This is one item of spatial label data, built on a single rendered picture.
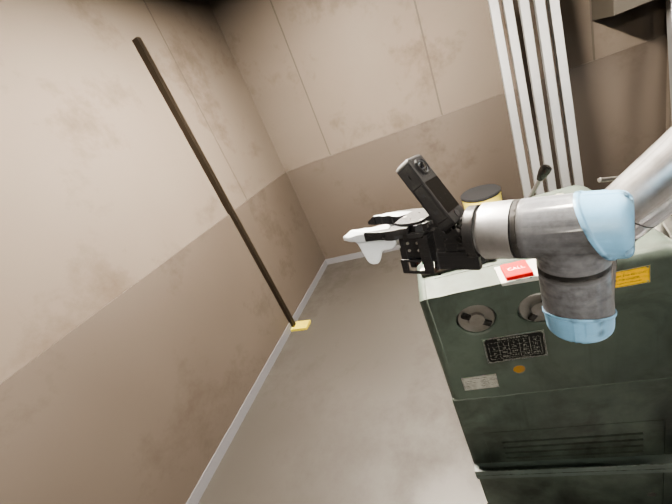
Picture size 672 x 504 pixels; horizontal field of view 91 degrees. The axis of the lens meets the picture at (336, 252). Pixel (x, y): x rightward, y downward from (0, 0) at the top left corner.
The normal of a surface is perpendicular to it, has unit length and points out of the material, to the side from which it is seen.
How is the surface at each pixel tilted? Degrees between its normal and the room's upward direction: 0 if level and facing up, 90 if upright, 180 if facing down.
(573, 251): 94
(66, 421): 90
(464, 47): 90
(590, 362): 90
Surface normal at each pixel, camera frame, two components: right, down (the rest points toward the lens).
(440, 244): -0.62, 0.41
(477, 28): -0.26, 0.49
